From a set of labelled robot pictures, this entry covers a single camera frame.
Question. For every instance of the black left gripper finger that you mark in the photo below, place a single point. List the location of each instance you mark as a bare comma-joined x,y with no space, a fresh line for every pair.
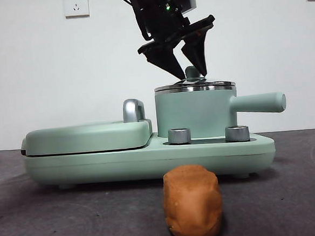
197,53
164,58

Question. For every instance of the glass lid with green knob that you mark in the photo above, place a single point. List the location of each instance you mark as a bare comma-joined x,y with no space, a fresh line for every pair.
190,72

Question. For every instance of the brown potato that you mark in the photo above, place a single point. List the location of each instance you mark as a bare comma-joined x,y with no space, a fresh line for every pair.
193,202

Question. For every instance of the silver control knob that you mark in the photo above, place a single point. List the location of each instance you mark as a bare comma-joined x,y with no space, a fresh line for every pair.
179,136
237,133

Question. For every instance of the mint green breakfast machine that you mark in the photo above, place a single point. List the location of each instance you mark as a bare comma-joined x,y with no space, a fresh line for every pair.
149,156

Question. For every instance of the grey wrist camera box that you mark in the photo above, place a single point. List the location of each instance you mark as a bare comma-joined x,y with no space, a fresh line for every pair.
185,1

